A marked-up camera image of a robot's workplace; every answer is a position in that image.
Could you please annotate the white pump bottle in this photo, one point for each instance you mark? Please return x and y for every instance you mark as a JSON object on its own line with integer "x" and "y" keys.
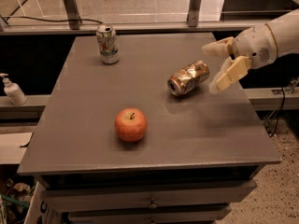
{"x": 13, "y": 91}

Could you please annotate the grey drawer cabinet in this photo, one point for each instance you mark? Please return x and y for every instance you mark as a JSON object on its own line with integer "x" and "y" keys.
{"x": 198, "y": 138}

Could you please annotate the upper grey drawer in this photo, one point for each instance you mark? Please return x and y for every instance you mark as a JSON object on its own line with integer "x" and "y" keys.
{"x": 73, "y": 200}

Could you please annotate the lower grey drawer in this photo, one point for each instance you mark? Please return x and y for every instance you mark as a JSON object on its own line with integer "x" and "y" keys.
{"x": 159, "y": 215}

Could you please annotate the white green soda can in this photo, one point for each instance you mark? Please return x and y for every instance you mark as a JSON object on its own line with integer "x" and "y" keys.
{"x": 107, "y": 43}

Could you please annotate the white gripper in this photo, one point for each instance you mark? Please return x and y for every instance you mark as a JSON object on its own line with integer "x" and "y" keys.
{"x": 256, "y": 47}

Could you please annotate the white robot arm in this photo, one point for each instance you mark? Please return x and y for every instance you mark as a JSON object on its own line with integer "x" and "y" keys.
{"x": 285, "y": 30}

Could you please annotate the cardboard box with print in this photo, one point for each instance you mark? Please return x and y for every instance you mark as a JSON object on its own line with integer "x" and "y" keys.
{"x": 40, "y": 212}

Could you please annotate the orange soda can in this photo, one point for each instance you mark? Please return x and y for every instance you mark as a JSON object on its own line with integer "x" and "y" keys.
{"x": 187, "y": 78}

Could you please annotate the grey drawer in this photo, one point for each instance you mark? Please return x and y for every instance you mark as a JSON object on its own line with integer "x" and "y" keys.
{"x": 73, "y": 200}
{"x": 159, "y": 215}

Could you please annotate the metal railing frame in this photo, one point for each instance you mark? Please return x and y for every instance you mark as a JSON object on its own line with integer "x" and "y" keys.
{"x": 81, "y": 17}

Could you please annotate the red apple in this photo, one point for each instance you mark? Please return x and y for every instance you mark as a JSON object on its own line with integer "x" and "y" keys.
{"x": 130, "y": 125}

